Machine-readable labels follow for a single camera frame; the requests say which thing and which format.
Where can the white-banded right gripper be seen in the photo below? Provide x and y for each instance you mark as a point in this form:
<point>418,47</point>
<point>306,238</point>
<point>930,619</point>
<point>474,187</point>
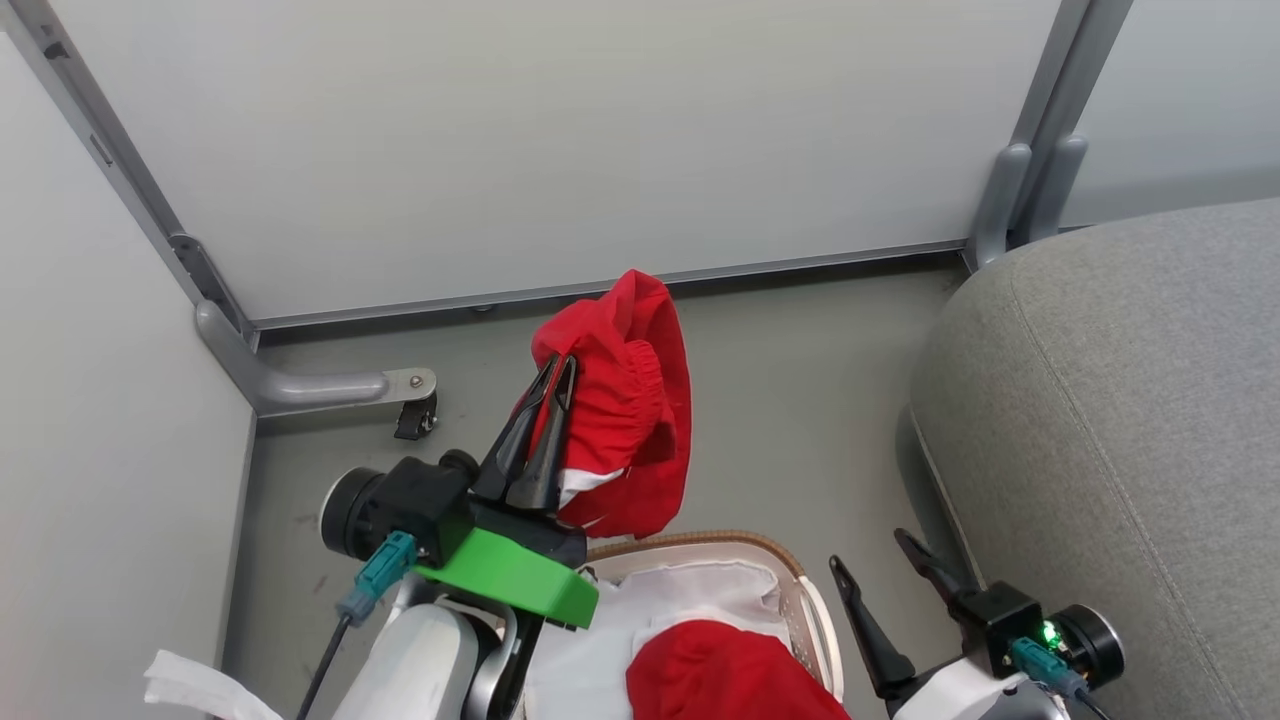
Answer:
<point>945,690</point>

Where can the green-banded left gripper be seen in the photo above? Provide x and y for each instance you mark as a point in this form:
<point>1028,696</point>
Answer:
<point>510,580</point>

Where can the red garment with white trim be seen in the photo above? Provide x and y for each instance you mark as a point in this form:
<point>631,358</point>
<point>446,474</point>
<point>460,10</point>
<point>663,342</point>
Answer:
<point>640,400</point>

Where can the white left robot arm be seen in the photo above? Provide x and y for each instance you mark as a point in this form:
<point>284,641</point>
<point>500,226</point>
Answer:
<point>420,660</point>

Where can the white laundry basket brown rim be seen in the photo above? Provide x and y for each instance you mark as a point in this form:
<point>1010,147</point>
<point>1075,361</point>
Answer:
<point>815,620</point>

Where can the white basket liner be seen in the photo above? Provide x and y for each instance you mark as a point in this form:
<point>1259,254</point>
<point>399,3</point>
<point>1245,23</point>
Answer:
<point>690,595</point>

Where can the black caster wheel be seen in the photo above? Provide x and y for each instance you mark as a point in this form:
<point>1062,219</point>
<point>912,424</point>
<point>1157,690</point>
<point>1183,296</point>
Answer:
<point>417,420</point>

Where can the plain red garment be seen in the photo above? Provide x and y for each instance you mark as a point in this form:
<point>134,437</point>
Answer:
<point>720,675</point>

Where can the grey partition foot bar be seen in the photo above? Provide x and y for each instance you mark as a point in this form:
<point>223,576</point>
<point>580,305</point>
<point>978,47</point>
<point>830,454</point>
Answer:
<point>300,385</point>

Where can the grey fabric sofa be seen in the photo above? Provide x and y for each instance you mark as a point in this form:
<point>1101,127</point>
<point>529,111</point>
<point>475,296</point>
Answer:
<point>1130,430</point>

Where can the white crumpled cloth piece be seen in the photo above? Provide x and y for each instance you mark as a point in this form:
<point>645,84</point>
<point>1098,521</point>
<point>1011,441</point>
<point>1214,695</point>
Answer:
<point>200,690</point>

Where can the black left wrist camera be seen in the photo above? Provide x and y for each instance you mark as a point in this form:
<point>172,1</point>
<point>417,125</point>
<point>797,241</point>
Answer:
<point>420,500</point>

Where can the grey partition bottom rail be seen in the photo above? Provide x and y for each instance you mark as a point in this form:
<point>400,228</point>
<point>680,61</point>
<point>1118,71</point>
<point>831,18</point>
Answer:
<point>600,288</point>

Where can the grey hinged partition frame post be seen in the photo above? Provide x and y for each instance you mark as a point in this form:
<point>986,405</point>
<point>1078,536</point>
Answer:
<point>110,150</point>

